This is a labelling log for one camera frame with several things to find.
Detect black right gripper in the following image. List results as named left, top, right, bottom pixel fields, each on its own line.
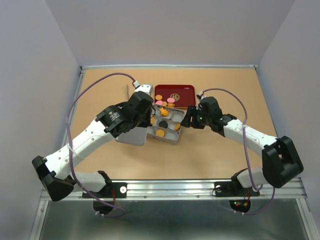
left=179, top=105, right=212, bottom=129

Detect round orange cookie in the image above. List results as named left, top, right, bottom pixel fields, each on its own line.
left=174, top=123, right=181, bottom=132

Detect silver cookie tin with cups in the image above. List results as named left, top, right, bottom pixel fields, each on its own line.
left=147, top=104, right=185, bottom=145

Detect silver tin lid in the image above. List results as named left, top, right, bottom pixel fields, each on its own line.
left=115, top=127, right=147, bottom=146

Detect flower orange cookie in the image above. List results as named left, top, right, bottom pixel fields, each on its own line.
left=159, top=107, right=170, bottom=117

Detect metal serving tongs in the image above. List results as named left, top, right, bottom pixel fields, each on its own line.
left=124, top=84, right=130, bottom=100

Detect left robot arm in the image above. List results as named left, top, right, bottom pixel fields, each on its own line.
left=32, top=89, right=153, bottom=202

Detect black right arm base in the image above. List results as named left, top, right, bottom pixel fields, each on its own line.
left=211, top=168, right=260, bottom=198

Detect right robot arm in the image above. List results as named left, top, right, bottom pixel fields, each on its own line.
left=180, top=96, right=304, bottom=195

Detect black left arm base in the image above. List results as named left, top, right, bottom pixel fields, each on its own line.
left=82, top=170, right=128, bottom=199

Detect small orange cookie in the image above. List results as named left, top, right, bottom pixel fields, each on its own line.
left=155, top=94, right=163, bottom=101

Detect red rectangular tray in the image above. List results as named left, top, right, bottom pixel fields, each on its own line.
left=154, top=84, right=196, bottom=109

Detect pink round cookie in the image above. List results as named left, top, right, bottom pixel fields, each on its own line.
left=167, top=97, right=176, bottom=104

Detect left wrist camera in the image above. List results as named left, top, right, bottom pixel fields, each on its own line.
left=132, top=80, right=153, bottom=96

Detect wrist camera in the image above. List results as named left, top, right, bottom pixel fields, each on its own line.
left=132, top=80, right=153, bottom=96
left=196, top=91, right=208, bottom=103

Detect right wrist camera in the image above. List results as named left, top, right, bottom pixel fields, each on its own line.
left=196, top=91, right=208, bottom=103

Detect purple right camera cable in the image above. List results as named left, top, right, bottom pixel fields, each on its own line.
left=199, top=87, right=276, bottom=216

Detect purple camera cable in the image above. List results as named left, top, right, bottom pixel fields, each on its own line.
left=65, top=72, right=137, bottom=218
left=199, top=87, right=276, bottom=216

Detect aluminium front rail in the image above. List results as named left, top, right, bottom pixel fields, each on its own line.
left=39, top=177, right=307, bottom=201

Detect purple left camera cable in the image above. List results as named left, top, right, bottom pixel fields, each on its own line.
left=65, top=72, right=137, bottom=218

